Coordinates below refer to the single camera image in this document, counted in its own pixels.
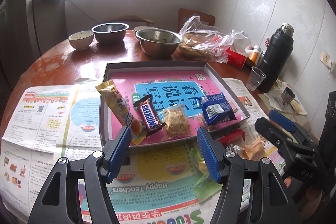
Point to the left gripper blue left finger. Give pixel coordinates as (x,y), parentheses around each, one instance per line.
(114,154)

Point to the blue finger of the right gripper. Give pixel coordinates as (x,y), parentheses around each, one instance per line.
(282,121)
(287,147)

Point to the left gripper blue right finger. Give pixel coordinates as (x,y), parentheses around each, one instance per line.
(212,153)

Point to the green yellow candy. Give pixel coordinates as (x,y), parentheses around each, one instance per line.
(205,187)

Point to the foil candy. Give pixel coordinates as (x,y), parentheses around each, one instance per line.
(237,149)

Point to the red snack bar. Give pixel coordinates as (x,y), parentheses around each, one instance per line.
(232,137)

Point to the orange snack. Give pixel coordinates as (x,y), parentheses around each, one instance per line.
(254,151)

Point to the clear floss cake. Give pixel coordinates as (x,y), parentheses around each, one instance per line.
(176,122)

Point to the Snickers bar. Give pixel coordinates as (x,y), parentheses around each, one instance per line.
(149,116)

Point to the yellow long snack pack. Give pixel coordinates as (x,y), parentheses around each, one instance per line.
(117,104)

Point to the blue cookie packet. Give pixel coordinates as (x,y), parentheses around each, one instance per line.
(215,109)

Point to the person's hand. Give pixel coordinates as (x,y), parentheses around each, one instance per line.
(287,181)

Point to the small steel cup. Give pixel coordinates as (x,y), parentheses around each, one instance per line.
(288,95)

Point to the white crumpled tissue paper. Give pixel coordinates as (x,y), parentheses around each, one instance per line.
(274,100)

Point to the student English newspaper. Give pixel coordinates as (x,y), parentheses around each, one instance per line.
(67,157)

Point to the clear plastic cup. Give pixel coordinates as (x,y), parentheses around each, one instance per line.
(256,77)

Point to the dark cardboard box tray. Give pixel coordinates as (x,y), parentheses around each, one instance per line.
(170,103)

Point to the orange medicine bottle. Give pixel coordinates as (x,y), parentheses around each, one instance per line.
(255,54)

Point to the black thermos bottle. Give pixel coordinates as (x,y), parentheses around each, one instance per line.
(279,49)

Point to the red tissue box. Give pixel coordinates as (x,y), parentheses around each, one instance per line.
(236,53)

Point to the clear plastic bag with bread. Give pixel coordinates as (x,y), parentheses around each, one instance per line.
(206,43)

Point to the large steel bowl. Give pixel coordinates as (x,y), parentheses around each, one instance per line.
(158,43)

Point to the small ceramic bowl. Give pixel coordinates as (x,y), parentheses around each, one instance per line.
(81,40)

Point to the dark steel bowl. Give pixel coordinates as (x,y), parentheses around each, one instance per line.
(110,33)

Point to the dark refrigerator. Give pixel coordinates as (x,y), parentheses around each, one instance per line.
(29,28)

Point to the wall socket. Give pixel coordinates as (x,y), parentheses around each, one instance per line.
(327,61)

